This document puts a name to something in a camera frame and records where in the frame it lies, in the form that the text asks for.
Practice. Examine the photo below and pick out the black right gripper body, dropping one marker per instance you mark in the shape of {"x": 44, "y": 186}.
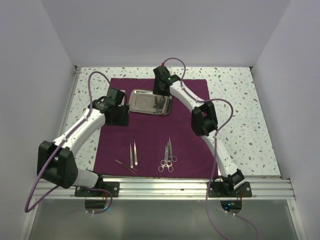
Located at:
{"x": 157, "y": 90}

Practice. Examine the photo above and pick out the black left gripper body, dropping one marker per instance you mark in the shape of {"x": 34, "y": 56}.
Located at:
{"x": 121, "y": 118}

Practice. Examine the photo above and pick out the stainless steel instrument tray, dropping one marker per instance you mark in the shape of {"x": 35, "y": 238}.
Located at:
{"x": 143, "y": 102}

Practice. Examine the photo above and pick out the thin pointed steel tweezers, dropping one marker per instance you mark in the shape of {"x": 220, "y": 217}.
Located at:
{"x": 127, "y": 167}

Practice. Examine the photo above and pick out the small steel hemostat clamp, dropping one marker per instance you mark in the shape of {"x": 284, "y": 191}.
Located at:
{"x": 171, "y": 155}

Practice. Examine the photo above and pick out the steel surgical scissors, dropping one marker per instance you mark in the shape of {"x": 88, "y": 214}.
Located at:
{"x": 164, "y": 161}

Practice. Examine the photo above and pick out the steel needle holder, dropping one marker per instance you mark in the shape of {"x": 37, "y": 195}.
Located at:
{"x": 170, "y": 168}

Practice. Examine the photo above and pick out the ridged steel dressing forceps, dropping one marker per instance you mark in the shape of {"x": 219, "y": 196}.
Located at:
{"x": 164, "y": 108}

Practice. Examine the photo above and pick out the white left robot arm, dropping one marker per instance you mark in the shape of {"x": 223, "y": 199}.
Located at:
{"x": 56, "y": 159}

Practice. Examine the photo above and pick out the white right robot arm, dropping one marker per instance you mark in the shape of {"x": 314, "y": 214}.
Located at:
{"x": 204, "y": 123}

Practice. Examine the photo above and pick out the aluminium left side rail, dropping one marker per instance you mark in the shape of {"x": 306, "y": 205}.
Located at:
{"x": 70, "y": 96}

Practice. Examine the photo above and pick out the aluminium rail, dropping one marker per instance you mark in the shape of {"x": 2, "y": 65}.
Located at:
{"x": 255, "y": 188}
{"x": 70, "y": 96}

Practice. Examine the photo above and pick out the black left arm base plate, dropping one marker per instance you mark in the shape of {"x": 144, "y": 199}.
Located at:
{"x": 102, "y": 189}

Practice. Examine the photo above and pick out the aluminium front rail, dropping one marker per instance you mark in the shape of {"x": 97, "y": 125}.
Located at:
{"x": 255, "y": 188}

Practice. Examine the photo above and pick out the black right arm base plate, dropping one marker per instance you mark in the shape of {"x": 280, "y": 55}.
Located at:
{"x": 219, "y": 189}

